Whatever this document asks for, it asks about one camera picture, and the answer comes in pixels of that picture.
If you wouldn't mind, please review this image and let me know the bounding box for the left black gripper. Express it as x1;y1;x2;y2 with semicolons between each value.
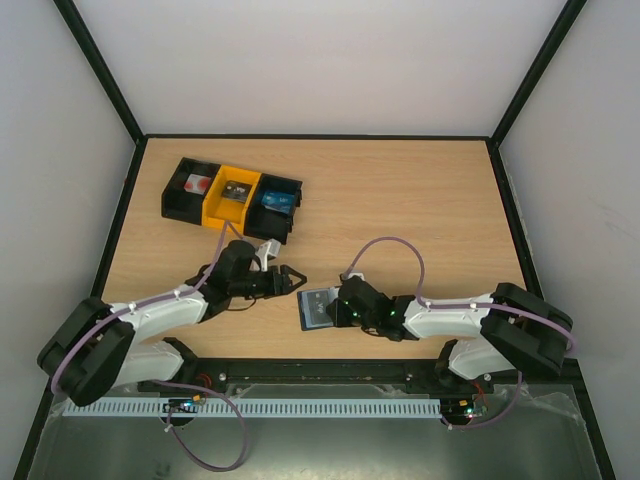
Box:
231;265;307;299

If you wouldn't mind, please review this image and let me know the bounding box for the blue card holder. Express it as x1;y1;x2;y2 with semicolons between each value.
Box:
297;287;338;331

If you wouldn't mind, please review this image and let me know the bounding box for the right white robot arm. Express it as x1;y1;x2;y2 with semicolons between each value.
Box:
325;275;576;392

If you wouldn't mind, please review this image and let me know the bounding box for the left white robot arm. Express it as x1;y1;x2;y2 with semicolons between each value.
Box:
37;240;307;406

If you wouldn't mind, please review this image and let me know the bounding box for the blue card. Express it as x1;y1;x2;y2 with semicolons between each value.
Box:
261;190;295;214

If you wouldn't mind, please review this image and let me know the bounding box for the black card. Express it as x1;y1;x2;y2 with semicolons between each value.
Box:
221;180;253;204

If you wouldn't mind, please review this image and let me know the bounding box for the red white card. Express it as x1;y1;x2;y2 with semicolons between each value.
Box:
184;174;211;195

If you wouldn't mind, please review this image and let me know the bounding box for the black bin right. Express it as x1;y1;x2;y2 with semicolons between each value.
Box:
243;174;303;245

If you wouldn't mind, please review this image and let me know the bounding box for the black bin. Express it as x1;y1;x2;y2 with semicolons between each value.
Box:
243;174;303;245
161;157;221;225

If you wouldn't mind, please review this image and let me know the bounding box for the yellow bin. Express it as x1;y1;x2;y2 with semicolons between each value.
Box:
201;165;262;233

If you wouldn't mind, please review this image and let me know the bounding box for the black bin left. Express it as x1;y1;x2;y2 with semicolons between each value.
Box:
161;157;221;225

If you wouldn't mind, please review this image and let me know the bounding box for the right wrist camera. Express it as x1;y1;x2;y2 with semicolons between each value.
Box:
339;270;365;283

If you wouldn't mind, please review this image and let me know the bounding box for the white slotted cable duct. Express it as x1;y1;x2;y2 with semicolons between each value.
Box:
62;397;441;419

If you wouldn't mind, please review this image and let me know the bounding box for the black rail base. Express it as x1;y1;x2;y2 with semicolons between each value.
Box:
134;355;581;396

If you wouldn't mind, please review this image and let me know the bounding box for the black enclosure frame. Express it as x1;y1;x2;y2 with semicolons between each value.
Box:
13;1;615;479

